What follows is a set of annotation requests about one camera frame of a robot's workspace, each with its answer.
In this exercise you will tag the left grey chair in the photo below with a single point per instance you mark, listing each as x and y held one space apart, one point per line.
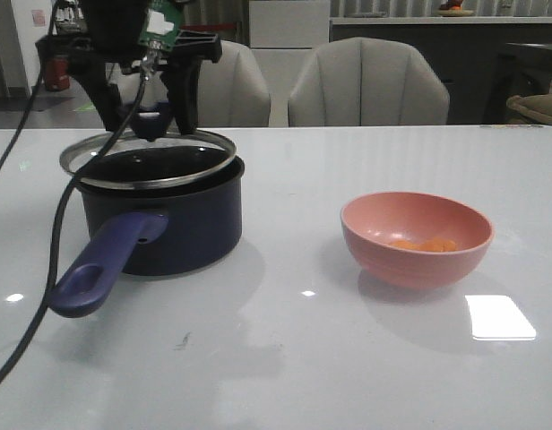
231 92

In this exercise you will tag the right grey chair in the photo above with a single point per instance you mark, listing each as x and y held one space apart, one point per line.
367 82

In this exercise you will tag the green circuit board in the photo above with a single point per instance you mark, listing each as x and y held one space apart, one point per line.
161 25

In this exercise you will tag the dark blue saucepan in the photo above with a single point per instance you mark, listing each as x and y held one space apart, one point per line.
160 232

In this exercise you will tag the pink bowl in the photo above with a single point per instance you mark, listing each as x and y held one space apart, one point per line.
371 222

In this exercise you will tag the orange ham slice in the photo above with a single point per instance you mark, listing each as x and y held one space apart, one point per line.
438 245
406 244

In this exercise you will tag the white cabinet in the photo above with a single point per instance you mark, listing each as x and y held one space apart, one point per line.
281 34

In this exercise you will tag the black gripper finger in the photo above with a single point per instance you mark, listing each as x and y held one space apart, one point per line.
90 73
181 81

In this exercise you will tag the dark counter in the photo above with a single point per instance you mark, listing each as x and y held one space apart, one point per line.
461 50

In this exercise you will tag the grey chair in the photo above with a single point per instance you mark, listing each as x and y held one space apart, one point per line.
367 82
231 92

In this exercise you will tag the fruit plate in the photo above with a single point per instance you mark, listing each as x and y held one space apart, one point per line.
453 8

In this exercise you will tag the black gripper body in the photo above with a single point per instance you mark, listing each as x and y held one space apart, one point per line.
112 30

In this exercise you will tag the red bin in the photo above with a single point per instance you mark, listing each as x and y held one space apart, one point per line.
55 71

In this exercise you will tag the glass lid blue knob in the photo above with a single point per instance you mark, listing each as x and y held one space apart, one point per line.
152 154

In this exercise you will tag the beige cushion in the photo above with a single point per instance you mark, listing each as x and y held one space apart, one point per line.
535 109

